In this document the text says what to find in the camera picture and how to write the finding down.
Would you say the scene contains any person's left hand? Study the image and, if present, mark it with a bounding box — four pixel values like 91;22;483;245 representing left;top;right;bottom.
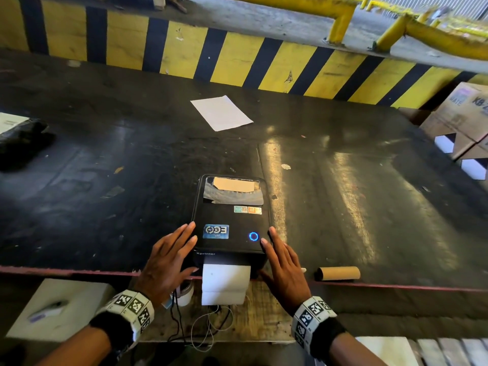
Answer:
135;222;200;304

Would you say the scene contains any person's right hand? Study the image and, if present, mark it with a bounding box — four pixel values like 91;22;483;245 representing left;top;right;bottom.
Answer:
260;226;312;317

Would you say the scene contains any black label printer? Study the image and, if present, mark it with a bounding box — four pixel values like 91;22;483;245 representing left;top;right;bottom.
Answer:
190;174;272;272

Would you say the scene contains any person's left forearm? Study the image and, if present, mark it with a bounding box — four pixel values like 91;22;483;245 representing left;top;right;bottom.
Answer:
36;326;112;366

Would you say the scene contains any person's right forearm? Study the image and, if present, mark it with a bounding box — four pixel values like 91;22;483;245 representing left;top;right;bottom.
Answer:
328;331;386;366

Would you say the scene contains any white tape roll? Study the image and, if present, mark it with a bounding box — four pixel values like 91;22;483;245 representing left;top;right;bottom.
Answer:
175;280;195;308

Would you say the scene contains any wooden board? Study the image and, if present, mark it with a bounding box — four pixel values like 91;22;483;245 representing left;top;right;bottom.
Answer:
139;277;296;344

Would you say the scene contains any white label paper strip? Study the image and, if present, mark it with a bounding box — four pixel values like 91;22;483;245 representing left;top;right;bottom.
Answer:
201;264;252;306

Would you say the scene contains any cardboard tube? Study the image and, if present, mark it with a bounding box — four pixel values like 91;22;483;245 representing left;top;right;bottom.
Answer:
314;266;361;282

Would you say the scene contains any right wrist marker band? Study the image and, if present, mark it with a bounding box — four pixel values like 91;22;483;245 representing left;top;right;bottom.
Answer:
291;296;347;359

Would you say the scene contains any wrist marker band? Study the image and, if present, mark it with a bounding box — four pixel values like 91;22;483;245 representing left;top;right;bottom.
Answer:
89;289;155;352
291;296;347;359

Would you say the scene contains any left wrist marker band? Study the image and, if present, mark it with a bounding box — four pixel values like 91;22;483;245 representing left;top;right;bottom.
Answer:
89;289;155;352

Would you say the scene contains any white paper sheet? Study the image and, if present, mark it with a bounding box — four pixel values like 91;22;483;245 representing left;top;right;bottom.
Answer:
190;95;254;132

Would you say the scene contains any white marker pen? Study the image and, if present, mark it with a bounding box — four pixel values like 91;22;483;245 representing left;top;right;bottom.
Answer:
27;299;70;324

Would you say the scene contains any row of white boxes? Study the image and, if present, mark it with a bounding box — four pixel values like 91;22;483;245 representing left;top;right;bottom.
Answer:
355;336;488;366

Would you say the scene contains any black plastic bag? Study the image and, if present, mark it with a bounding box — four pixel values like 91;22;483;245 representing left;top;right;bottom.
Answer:
0;118;56;173

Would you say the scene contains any yellow black striped barrier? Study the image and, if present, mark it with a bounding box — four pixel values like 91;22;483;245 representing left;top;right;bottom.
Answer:
0;0;488;110

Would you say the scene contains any plain cardboard box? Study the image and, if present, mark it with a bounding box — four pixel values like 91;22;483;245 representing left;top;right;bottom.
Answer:
419;110;477;161

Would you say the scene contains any cardboard box with white label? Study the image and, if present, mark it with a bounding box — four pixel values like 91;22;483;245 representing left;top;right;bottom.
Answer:
455;136;488;181

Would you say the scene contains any white paper under bag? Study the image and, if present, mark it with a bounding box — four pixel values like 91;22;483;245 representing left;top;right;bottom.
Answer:
0;112;30;135

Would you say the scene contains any printed cardboard box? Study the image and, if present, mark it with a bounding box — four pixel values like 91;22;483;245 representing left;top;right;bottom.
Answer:
435;82;488;143

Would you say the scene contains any yellow metal railing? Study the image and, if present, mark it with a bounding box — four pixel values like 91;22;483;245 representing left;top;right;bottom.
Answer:
225;0;360;46
371;0;488;62

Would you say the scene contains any black cable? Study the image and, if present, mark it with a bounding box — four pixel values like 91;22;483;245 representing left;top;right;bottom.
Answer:
167;290;234;344

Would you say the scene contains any white cable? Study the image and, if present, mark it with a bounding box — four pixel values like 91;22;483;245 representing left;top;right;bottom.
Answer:
190;304;235;353

